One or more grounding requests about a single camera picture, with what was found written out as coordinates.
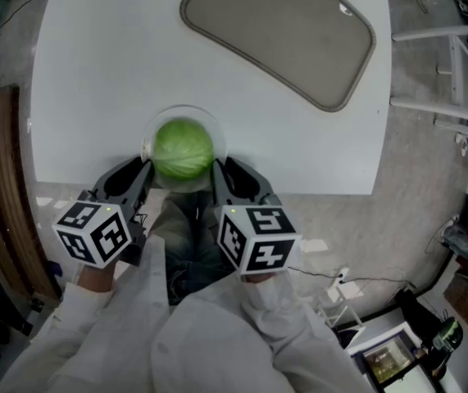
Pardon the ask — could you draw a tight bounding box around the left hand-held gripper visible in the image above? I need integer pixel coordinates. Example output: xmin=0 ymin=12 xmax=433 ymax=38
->
xmin=52 ymin=156 xmax=156 ymax=269

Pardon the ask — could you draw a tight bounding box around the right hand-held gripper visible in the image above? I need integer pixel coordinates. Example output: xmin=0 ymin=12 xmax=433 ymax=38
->
xmin=211 ymin=157 xmax=303 ymax=277

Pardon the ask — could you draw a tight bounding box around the white plate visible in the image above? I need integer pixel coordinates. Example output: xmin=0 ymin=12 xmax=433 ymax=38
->
xmin=140 ymin=104 xmax=230 ymax=194

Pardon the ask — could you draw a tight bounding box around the green cabbage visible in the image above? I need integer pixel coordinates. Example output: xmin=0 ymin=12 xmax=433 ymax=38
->
xmin=152 ymin=119 xmax=216 ymax=183

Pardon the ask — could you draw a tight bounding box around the grey tray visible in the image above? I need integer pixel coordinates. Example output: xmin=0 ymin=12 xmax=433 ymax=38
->
xmin=179 ymin=0 xmax=378 ymax=113

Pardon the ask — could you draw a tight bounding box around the person's left forearm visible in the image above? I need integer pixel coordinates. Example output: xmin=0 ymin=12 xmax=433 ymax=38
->
xmin=0 ymin=260 xmax=165 ymax=393

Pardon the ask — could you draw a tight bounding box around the person's right forearm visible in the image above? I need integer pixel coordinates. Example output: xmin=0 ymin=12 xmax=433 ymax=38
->
xmin=239 ymin=271 xmax=366 ymax=393

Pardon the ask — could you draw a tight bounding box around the person's torso in white coat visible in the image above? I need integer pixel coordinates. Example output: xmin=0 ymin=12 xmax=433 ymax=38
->
xmin=147 ymin=235 xmax=284 ymax=393

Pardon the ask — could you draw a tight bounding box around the glass display box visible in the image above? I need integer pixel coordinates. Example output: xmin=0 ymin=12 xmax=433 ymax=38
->
xmin=347 ymin=321 xmax=425 ymax=393

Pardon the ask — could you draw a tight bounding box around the white side table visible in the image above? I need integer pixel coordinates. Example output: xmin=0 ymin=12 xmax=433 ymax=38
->
xmin=389 ymin=18 xmax=468 ymax=143

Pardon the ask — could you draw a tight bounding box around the black green appliance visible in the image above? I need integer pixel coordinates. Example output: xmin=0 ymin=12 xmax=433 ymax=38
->
xmin=432 ymin=316 xmax=464 ymax=381

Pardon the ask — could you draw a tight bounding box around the white metal frame stand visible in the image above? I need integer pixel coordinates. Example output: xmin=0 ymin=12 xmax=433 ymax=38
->
xmin=318 ymin=284 xmax=369 ymax=343

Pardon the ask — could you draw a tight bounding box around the black floor cable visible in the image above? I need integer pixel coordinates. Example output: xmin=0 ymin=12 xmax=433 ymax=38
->
xmin=289 ymin=264 xmax=418 ymax=291

